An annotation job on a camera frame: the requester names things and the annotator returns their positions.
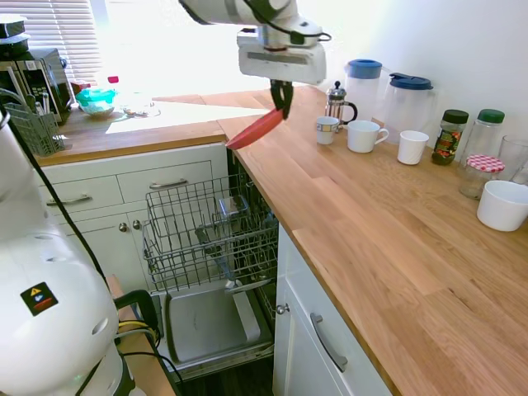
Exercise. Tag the clear pitcher dark blue lid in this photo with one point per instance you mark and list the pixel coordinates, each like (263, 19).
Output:
(408, 107)

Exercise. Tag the white window blinds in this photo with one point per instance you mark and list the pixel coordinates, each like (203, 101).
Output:
(62, 24)

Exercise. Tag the grey dishwasher door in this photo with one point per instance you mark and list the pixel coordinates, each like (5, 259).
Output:
(206, 326)

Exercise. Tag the white ceramic bowl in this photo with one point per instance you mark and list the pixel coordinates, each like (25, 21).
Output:
(503, 206)

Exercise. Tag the stainless steel toaster oven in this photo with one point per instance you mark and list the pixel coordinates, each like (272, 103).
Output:
(41, 82)

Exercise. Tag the glass french press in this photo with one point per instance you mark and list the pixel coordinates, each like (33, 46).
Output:
(338, 105)

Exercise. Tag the clear glass tumbler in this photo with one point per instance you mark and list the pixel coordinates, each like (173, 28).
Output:
(515, 156)

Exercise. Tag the clear jar green lid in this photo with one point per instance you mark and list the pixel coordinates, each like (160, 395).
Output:
(486, 136)

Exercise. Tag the small patterned mug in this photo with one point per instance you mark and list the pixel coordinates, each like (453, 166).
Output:
(327, 130)

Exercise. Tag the large white mug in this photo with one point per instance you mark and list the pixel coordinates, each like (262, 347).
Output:
(363, 136)

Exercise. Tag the round metal cabinet knob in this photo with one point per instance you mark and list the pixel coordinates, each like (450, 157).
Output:
(123, 227)
(282, 308)
(136, 225)

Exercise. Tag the bottle with pink cap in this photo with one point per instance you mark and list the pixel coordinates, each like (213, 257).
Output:
(113, 82)

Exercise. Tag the black clamp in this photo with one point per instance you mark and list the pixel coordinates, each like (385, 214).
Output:
(144, 307)

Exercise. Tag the clear glass container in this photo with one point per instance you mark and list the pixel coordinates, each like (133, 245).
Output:
(233, 206)

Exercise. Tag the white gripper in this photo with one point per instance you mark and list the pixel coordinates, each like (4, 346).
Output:
(284, 62)

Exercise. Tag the grey cutlery basket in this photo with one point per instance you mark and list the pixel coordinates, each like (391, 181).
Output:
(39, 134)

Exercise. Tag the spice jar black lid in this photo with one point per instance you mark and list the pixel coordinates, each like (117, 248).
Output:
(447, 140)

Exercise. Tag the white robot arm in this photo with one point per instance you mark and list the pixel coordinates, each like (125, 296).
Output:
(41, 288)

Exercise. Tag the clear pitcher round blue lid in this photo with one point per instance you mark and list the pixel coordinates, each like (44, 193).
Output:
(363, 90)

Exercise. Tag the black white appliance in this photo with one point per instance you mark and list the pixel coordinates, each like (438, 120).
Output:
(12, 33)

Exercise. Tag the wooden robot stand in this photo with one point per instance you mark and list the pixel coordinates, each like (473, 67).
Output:
(142, 371)

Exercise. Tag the clear glass dish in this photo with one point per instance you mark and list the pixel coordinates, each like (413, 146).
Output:
(140, 109)

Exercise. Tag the glass jar red checkered lid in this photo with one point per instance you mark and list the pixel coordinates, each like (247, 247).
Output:
(480, 175)

